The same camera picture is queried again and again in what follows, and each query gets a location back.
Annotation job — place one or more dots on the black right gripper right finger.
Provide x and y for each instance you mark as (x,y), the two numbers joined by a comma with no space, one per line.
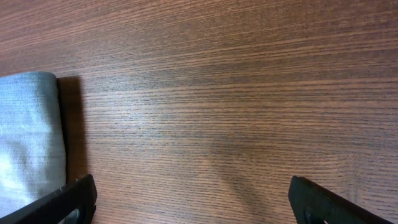
(312,203)

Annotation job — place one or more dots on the light blue denim shorts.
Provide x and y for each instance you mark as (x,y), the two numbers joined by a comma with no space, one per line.
(33,156)

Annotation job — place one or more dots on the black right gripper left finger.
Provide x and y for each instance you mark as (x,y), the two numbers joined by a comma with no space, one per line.
(72,203)

